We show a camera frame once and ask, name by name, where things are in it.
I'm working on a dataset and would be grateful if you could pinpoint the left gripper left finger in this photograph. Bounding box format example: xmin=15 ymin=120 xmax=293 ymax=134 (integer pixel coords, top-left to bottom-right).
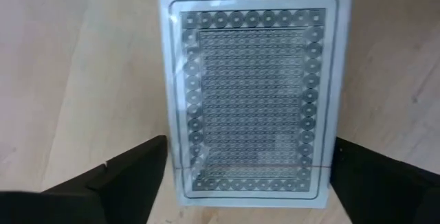
xmin=0 ymin=134 xmax=170 ymax=224

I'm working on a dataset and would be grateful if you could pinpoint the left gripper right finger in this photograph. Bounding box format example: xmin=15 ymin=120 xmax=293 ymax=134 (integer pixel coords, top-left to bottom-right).
xmin=329 ymin=136 xmax=440 ymax=224

